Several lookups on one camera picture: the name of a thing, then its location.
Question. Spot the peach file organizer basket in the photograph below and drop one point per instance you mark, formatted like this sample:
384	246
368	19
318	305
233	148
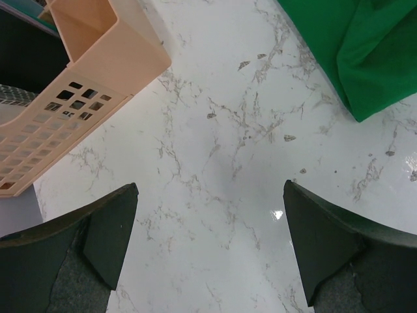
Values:
114	53

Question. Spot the black binder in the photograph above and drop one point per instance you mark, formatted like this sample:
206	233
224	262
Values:
30	57

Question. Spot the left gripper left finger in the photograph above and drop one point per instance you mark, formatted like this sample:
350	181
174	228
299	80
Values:
70	263

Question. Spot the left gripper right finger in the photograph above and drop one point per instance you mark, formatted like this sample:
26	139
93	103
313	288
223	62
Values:
349	263

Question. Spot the green t shirt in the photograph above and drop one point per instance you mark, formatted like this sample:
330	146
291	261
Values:
367	49

